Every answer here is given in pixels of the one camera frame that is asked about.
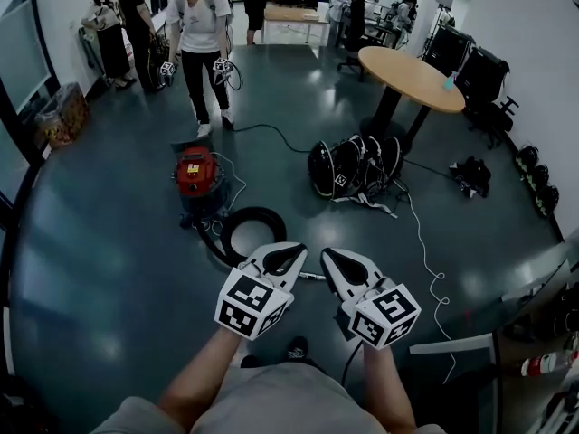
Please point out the black tripod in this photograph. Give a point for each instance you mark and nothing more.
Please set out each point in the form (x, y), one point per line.
(436, 30)

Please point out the black equipment case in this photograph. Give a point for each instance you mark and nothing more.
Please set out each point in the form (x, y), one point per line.
(448, 48)
(481, 72)

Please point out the black helmet with green padding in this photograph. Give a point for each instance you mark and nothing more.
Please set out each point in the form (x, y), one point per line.
(538, 178)
(548, 199)
(527, 156)

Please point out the black bag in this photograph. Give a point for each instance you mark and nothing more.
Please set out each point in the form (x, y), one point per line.
(472, 174)

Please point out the person's black shoe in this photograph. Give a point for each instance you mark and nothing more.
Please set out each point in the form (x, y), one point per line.
(297, 348)
(249, 362)

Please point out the black swivel chair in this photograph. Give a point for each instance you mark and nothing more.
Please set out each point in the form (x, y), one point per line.
(350, 59)

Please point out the clear bag of snacks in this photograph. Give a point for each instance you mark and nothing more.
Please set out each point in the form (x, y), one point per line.
(63, 116)

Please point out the round wooden table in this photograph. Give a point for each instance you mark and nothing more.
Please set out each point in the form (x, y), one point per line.
(407, 72)

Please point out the person's left forearm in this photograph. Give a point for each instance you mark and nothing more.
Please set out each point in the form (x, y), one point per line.
(203, 378)

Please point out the person's grey clothing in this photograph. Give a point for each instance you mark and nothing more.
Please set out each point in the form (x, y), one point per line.
(280, 405)

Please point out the red bottle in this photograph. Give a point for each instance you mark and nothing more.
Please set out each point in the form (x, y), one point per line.
(543, 363)

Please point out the person's right forearm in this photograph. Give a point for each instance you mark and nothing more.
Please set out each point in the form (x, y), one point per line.
(384, 387)

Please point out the grey metal desk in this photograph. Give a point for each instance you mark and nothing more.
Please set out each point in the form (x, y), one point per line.
(534, 283)

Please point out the rectangular wooden desk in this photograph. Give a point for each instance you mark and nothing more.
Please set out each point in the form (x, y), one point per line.
(289, 15)

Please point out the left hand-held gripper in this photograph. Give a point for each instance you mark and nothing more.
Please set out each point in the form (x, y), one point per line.
(253, 303)

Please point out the frosted glass panel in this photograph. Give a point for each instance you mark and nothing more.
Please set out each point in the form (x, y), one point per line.
(22, 52)

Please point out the small teal object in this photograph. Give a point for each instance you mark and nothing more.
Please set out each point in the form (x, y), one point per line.
(448, 83)

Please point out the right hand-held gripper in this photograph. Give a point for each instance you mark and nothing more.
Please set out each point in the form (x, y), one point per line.
(384, 317)

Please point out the red and blue vacuum cleaner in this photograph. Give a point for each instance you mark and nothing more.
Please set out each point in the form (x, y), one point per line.
(199, 181)

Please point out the black office chair with armrests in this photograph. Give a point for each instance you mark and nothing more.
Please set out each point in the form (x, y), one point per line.
(490, 118)

